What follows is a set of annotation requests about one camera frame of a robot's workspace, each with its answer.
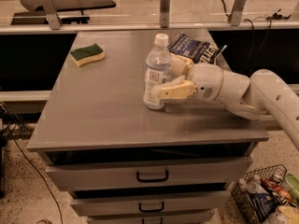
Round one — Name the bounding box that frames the middle metal barrier post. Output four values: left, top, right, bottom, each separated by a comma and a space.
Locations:
159, 0, 170, 28

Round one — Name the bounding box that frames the right metal barrier post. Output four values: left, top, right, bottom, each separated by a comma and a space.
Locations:
228, 0, 247, 26

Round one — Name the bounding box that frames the blue label plastic water bottle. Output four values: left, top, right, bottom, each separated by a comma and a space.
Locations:
143, 34, 171, 110

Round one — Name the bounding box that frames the green item in basket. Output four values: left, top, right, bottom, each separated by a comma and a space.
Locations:
282, 174, 299, 199

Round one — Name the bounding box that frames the cream item in basket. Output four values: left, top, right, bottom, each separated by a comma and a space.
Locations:
263, 206, 299, 224

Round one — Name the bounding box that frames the middle drawer black handle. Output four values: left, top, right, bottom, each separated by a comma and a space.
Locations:
138, 202, 164, 213

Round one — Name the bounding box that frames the grey metal drawer cabinet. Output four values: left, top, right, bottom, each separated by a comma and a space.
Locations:
28, 30, 268, 224

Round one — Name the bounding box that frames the drawer black handle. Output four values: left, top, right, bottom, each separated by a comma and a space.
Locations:
141, 217, 164, 224
138, 202, 164, 213
135, 171, 169, 183

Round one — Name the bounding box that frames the metal barrier post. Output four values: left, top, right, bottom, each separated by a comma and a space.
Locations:
159, 0, 170, 28
228, 0, 247, 26
37, 0, 61, 30

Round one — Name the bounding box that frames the green and yellow sponge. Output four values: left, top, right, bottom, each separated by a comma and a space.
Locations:
70, 44, 105, 67

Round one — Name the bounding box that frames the black cable at barrier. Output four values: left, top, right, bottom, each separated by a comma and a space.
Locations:
218, 0, 286, 77

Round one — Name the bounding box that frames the blue bag in basket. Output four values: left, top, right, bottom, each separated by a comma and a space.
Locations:
249, 193, 277, 222

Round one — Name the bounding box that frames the red orange snack packet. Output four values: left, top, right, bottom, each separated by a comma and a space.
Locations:
261, 178, 292, 202

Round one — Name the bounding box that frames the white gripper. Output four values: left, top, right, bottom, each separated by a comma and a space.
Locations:
151, 54, 223, 101

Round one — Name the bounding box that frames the black floor cable left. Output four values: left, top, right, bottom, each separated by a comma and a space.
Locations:
0, 103, 65, 224

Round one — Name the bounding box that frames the dark blue chip bag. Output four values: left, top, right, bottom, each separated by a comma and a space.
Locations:
168, 34, 227, 64

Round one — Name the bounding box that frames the left metal barrier post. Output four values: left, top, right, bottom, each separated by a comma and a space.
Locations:
37, 0, 61, 30

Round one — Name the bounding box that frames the black wire basket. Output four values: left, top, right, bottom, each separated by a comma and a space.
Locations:
232, 164, 287, 224

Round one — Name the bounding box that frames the bottom drawer black handle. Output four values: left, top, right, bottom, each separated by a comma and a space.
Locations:
141, 217, 164, 224

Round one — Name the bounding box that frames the clear bottle in basket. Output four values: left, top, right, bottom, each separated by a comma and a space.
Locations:
238, 175, 266, 194

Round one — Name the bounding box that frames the top drawer black handle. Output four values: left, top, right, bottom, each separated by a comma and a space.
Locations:
135, 171, 169, 183

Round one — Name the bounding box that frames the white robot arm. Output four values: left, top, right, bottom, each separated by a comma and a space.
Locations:
150, 63, 299, 149

